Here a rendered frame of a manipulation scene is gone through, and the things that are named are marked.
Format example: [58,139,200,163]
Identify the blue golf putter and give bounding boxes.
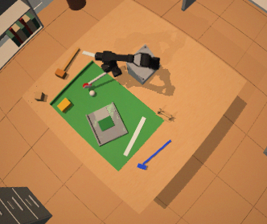
[137,140,171,170]

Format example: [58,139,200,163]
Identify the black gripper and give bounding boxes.
[109,61,122,77]

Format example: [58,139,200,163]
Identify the green putting mat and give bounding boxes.
[51,62,165,172]

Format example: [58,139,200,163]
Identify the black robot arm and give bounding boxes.
[95,51,160,73]

